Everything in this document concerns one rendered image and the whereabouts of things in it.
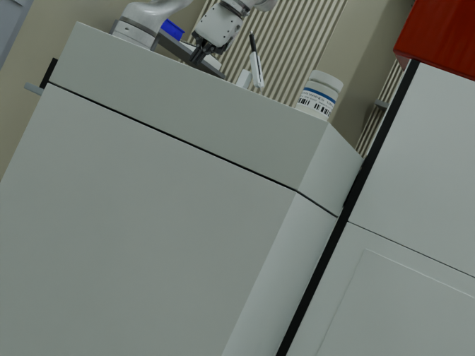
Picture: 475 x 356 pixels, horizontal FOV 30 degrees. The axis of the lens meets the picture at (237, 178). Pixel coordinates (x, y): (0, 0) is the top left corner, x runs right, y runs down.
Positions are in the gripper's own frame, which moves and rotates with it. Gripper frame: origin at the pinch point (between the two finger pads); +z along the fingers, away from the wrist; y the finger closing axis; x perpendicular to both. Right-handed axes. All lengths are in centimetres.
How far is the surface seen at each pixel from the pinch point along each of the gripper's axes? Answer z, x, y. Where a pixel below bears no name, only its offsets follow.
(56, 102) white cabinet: 28, 50, -5
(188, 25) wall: -34, -423, 249
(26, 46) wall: 48, -276, 256
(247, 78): -2.1, 19.6, -24.7
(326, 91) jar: -7, 46, -52
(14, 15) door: 35, -250, 258
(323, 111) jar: -4, 45, -54
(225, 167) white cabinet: 17, 50, -46
